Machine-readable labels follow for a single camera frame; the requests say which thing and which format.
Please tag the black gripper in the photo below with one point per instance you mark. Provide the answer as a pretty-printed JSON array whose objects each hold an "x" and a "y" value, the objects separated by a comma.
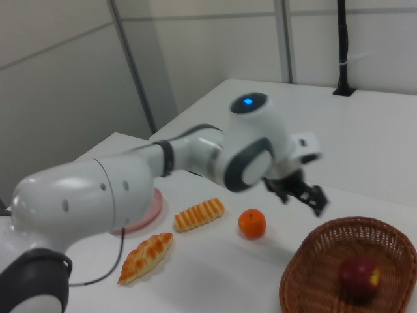
[{"x": 286, "y": 182}]

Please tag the orange toy mandarin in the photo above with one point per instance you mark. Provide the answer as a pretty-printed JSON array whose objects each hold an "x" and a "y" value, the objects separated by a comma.
[{"x": 252, "y": 224}]

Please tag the red toy apple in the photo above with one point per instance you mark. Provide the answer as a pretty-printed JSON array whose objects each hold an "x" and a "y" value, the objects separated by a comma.
[{"x": 358, "y": 274}]

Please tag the ridged striped toy bread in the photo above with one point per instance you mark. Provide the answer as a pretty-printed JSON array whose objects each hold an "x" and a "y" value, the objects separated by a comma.
[{"x": 195, "y": 215}]

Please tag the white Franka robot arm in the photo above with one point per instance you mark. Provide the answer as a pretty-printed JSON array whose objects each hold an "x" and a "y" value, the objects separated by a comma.
[{"x": 81, "y": 195}]

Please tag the brown woven basket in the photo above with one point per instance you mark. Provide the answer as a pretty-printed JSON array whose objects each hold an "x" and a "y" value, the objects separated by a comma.
[{"x": 312, "y": 261}]

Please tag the pink plate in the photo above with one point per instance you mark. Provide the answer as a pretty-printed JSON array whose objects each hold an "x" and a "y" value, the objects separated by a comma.
[{"x": 153, "y": 208}]

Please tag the braided toy bread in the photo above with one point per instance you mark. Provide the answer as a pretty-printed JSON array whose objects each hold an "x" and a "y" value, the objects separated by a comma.
[{"x": 146, "y": 257}]

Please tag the black camera stand pole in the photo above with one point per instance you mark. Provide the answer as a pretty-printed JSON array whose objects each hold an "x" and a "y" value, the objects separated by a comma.
[{"x": 342, "y": 49}]

